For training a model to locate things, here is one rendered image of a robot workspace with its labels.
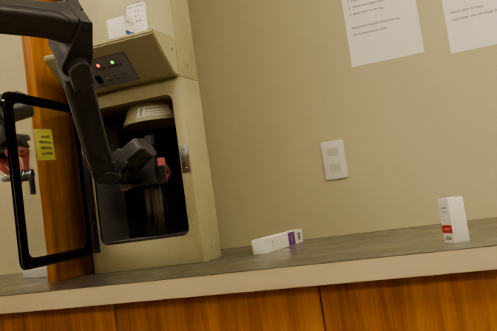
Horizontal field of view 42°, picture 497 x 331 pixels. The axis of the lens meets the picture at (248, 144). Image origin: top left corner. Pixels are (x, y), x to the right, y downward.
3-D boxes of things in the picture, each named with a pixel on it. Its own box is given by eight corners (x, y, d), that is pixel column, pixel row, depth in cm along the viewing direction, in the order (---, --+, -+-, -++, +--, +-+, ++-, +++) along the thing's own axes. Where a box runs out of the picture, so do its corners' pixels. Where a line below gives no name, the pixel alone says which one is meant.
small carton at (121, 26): (120, 46, 166) (117, 24, 167) (137, 42, 165) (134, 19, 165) (109, 43, 162) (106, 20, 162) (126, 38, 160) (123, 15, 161)
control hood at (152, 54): (74, 99, 175) (69, 63, 176) (180, 75, 164) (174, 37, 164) (46, 94, 164) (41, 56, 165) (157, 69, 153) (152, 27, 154)
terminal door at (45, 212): (93, 255, 169) (75, 105, 173) (23, 271, 140) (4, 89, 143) (90, 255, 169) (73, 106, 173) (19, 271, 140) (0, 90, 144)
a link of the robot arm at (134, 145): (83, 154, 154) (96, 181, 150) (115, 122, 152) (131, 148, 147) (115, 165, 164) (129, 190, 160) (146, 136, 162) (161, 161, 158)
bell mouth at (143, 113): (143, 131, 188) (141, 113, 189) (198, 120, 182) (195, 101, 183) (109, 128, 172) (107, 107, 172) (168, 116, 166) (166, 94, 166)
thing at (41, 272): (56, 272, 201) (55, 258, 202) (89, 269, 192) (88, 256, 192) (23, 278, 192) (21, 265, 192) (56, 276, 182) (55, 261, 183)
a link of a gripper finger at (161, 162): (153, 162, 177) (135, 161, 168) (176, 158, 174) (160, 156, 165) (156, 188, 176) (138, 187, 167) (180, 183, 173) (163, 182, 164)
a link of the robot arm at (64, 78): (43, 32, 122) (63, 69, 117) (72, 22, 124) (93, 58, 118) (82, 160, 157) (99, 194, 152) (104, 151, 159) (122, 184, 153)
